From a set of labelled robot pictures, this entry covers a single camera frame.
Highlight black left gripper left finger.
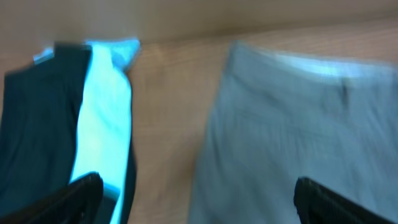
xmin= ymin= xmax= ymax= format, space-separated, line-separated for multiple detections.
xmin=1 ymin=172 xmax=103 ymax=224

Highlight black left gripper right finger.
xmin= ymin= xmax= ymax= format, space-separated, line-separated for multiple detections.
xmin=294 ymin=177 xmax=394 ymax=224

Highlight grey shorts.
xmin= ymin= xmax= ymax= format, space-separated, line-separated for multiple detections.
xmin=188 ymin=42 xmax=397 ymax=223

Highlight light blue garment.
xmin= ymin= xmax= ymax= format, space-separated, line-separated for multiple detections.
xmin=32 ymin=37 xmax=141 ymax=224

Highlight black garment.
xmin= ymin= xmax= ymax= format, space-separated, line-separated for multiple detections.
xmin=1 ymin=43 xmax=92 ymax=217

